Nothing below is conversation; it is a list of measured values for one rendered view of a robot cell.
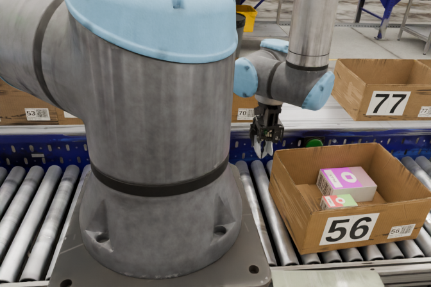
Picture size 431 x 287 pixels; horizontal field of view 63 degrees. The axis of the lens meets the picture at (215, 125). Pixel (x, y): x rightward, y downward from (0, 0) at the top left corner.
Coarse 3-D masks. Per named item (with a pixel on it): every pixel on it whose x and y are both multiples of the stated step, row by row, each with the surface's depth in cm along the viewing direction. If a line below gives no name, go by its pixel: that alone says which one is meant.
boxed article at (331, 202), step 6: (324, 198) 116; (330, 198) 116; (336, 198) 116; (342, 198) 116; (348, 198) 116; (324, 204) 115; (330, 204) 113; (336, 204) 113; (342, 204) 113; (348, 204) 113; (354, 204) 114
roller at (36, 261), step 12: (72, 168) 131; (72, 180) 126; (60, 192) 119; (60, 204) 115; (48, 216) 110; (60, 216) 112; (48, 228) 106; (36, 240) 103; (48, 240) 103; (36, 252) 98; (48, 252) 100; (36, 264) 95; (24, 276) 92; (36, 276) 93
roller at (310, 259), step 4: (272, 160) 141; (268, 164) 141; (272, 164) 139; (268, 168) 140; (300, 256) 105; (304, 256) 103; (308, 256) 102; (312, 256) 101; (316, 256) 102; (304, 260) 102; (308, 260) 101; (312, 260) 100; (316, 260) 101; (304, 264) 102; (308, 264) 101; (312, 264) 101
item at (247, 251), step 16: (240, 176) 51; (80, 192) 46; (240, 192) 47; (64, 240) 38; (80, 240) 39; (240, 240) 39; (256, 240) 40; (64, 256) 36; (80, 256) 37; (224, 256) 37; (240, 256) 37; (256, 256) 37; (64, 272) 35; (80, 272) 35; (96, 272) 35; (112, 272) 35; (208, 272) 35; (224, 272) 35; (240, 272) 36; (256, 272) 37
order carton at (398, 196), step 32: (288, 160) 120; (320, 160) 124; (352, 160) 127; (384, 160) 122; (288, 192) 107; (320, 192) 125; (384, 192) 123; (416, 192) 108; (288, 224) 109; (320, 224) 96; (384, 224) 102; (416, 224) 105
